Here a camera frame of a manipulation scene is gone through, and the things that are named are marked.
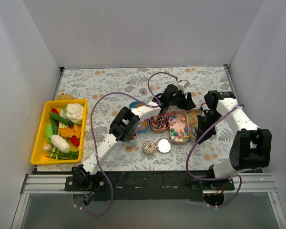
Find beige gummy candy tray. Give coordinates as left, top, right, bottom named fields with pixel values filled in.
left=187, top=109, right=202, bottom=142

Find pink lollipop tray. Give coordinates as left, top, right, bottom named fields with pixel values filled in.
left=149, top=112, right=169, bottom=133

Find blue candy tray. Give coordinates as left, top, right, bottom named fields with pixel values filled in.
left=129, top=101, right=149, bottom=133

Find clear glass jar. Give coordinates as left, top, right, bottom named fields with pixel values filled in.
left=123, top=132, right=138, bottom=149

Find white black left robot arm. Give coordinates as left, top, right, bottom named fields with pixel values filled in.
left=72, top=84, right=196, bottom=191

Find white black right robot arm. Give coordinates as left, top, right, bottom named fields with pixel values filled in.
left=196, top=91, right=272, bottom=190

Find floral patterned table mat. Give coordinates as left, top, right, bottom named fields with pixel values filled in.
left=37, top=66, right=257, bottom=172

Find clear glass jar lid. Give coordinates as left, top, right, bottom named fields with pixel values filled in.
left=156, top=137, right=172, bottom=153

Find small donut decorated tin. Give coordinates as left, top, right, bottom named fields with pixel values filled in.
left=143, top=141, right=157, bottom=155

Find orange toy carrot slices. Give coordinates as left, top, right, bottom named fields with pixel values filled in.
left=58, top=124, right=82, bottom=139

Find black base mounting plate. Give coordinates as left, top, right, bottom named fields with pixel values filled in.
left=64, top=171, right=239, bottom=201

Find red toy chili pepper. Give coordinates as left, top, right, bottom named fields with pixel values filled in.
left=51, top=108, right=60, bottom=115

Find white toy vegetable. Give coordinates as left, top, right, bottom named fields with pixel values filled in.
left=51, top=135, right=71, bottom=154

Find green toy vegetables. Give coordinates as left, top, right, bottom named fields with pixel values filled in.
left=43, top=112, right=80, bottom=160

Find yellow plastic bin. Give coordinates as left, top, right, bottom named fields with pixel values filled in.
left=31, top=99, right=87, bottom=165

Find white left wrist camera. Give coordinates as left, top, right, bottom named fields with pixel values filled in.
left=177, top=80, right=190, bottom=93

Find aluminium frame rail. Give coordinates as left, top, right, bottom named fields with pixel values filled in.
left=11, top=173, right=286, bottom=229

